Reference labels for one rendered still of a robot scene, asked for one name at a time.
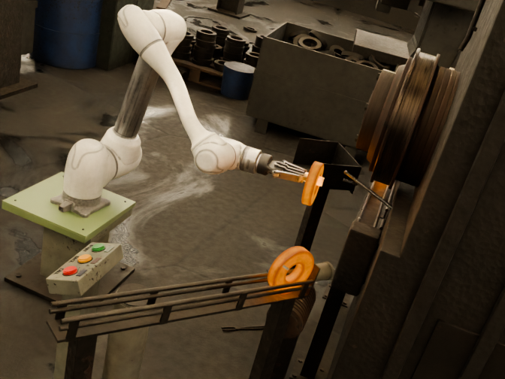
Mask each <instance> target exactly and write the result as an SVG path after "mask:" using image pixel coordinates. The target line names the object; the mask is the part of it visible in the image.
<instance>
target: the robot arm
mask: <svg viewBox="0 0 505 379"><path fill-rule="evenodd" d="M117 16H118V17H117V19H118V23H119V27H120V29H121V31H122V33H123V35H124V36H125V38H126V40H127V41H128V42H129V43H130V45H131V46H132V48H133V49H134V50H135V51H136V52H137V53H138V54H139V57H138V60H137V63H136V66H135V69H134V72H133V75H132V78H131V80H130V83H129V87H128V89H127V92H126V94H125V98H124V100H123V103H122V107H121V109H120V112H119V115H118V117H117V120H116V124H115V126H114V127H111V128H109V129H108V130H107V131H106V133H105V135H104V137H103V138H102V139H101V141H96V140H94V139H89V138H87V139H82V140H80V141H78V142H77V143H75V145H74V146H73V147H72V148H71V150H70V152H69V154H68V158H67V161H66V165H65V174H64V186H63V191H62V194H61V195H59V196H55V197H52V198H51V199H50V202H51V203H52V204H55V205H59V211H61V212H66V211H72V212H74V213H76V214H78V215H80V216H81V217H83V218H87V217H89V215H90V214H93V213H94V212H96V211H98V210H100V209H101V208H103V207H105V206H108V205H110V200H108V199H105V198H102V197H101V192H102V189H103V187H105V186H106V185H107V184H108V183H109V182H110V181H111V180H114V179H117V178H119V177H122V176H124V175H126V174H128V173H129V172H131V171H133V170H134V169H135V168H136V167H137V166H138V165H139V163H140V161H141V157H142V149H141V140H140V138H139V136H138V131H139V129H140V127H141V123H142V121H143V118H144V115H145V113H146V110H147V107H148V104H149V102H150V99H151V96H152V94H153V90H154V89H155V86H156V83H157V80H158V78H159V75H160V76H161V78H162V79H163V80H164V82H165V83H166V85H167V86H168V88H169V91H170V93H171V96H172V99H173V100H174V104H175V106H176V109H177V112H178V114H179V116H180V120H181V122H182V124H183V127H184V129H185V130H186V132H187V134H188V136H189V138H190V140H191V142H192V148H191V151H192V154H193V156H194V162H195V165H196V167H197V168H198V169H199V170H200V171H201V172H203V173H205V174H220V173H223V172H224V171H227V170H234V169H238V170H241V171H246V172H249V173H251V174H255V173H256V172H257V173H258V174H263V175H267V174H268V173H270V174H272V175H273V176H272V177H273V178H280V179H284V180H291V181H294V182H301V183H303V181H305V182H306V179H307V175H308V173H307V170H306V169H304V168H301V167H298V166H296V165H293V164H292V163H289V162H287V161H286V160H283V162H279V161H273V157H272V155H268V154H266V153H262V151H261V150H258V149H255V148H252V147H248V146H246V145H244V144H242V143H240V142H239V141H236V140H232V139H230V138H224V137H219V136H218V135H217V134H216V133H215V132H208V131H207V130H206V129H205V128H204V127H203V126H202V125H201V124H200V122H199V121H198V118H197V117H196V115H195V112H194V109H193V106H192V103H191V100H190V97H189V94H188V91H187V88H186V85H185V83H184V81H183V79H182V76H181V75H180V73H179V71H178V69H177V67H176V65H175V64H174V61H173V59H172V58H171V54H172V53H173V52H174V51H175V49H176V48H177V46H178V45H179V43H180V42H181V41H182V40H183V39H184V37H185V35H186V22H185V20H184V19H183V18H182V17H181V16H180V15H178V14H176V13H174V12H173V11H170V10H165V9H154V10H150V11H145V10H141V9H140V8H139V7H138V6H135V5H126V6H125V7H123V8H122V9H121V10H120V11H119V13H118V14H117Z"/></svg>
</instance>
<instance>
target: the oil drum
mask: <svg viewBox="0 0 505 379"><path fill-rule="evenodd" d="M36 1H38V7H37V8H35V29H34V41H33V52H31V53H30V56H31V57H32V58H33V59H35V60H37V61H39V62H41V63H44V64H46V65H50V66H53V67H57V68H67V69H87V68H92V67H94V66H95V64H96V57H97V50H98V37H99V34H100V33H99V31H100V24H101V11H102V4H103V1H104V0H36Z"/></svg>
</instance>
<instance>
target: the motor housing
mask: <svg viewBox="0 0 505 379"><path fill-rule="evenodd" d="M315 301H316V291H315V289H314V287H313V288H312V290H311V293H310V296H309V297H307V298H303V299H296V300H295V303H294V306H293V309H292V313H291V316H290V318H289V322H288V325H287V327H286V331H285V334H284V337H283V341H282V344H281V346H280V350H279V353H278V355H277V359H276V362H275V365H274V369H273V371H272V374H271V378H270V379H285V376H286V372H287V370H288V367H289V363H290V361H291V358H292V354H293V352H294V349H295V345H296V343H297V340H298V337H299V335H300V333H301V332H302V331H303V329H304V326H305V324H306V322H307V319H308V317H309V315H310V312H311V310H312V308H313V305H314V303H315Z"/></svg>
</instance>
